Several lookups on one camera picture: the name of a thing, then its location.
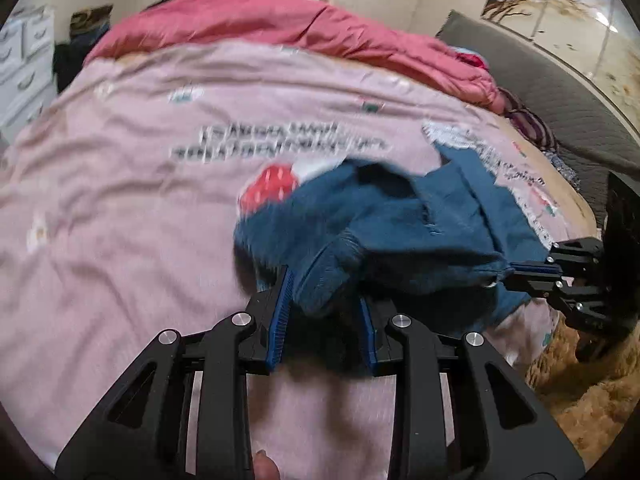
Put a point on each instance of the blue denim pants lace trim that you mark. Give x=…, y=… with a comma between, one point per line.
x=442, y=241

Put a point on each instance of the white drawer cabinet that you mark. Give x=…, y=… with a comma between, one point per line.
x=27, y=49

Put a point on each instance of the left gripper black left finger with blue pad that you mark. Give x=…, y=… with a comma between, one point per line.
x=139, y=429

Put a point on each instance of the dark clothes pile on chair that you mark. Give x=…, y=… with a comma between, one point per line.
x=87, y=27

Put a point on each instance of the operator hand under gripper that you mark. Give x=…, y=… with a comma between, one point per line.
x=264, y=467

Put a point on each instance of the red pink quilt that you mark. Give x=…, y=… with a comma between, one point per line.
x=311, y=25

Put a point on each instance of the grey upholstered headboard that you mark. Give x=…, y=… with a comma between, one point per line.
x=592, y=140

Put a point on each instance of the purple striped pillow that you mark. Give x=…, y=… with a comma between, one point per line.
x=528, y=123

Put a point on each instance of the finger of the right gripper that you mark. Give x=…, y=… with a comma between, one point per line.
x=572, y=259
x=555, y=292

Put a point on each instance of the pink strawberry print blanket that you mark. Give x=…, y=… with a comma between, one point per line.
x=118, y=203

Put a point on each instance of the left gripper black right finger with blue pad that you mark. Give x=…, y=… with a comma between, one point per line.
x=461, y=411

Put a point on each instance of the tree painting wall art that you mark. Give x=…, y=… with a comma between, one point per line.
x=597, y=38

